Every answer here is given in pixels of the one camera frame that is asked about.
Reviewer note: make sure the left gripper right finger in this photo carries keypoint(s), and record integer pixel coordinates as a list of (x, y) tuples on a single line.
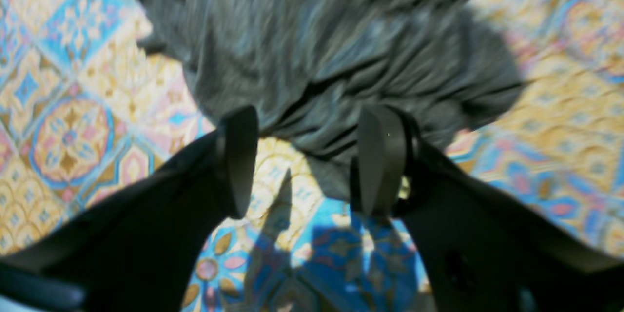
[(482, 250)]

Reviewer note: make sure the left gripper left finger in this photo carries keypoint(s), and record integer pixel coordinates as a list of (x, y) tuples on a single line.
[(136, 249)]

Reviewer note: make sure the grey t-shirt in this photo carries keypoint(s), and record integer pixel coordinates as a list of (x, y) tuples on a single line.
[(309, 66)]

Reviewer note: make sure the patterned tablecloth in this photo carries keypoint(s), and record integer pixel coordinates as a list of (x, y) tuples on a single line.
[(84, 112)]

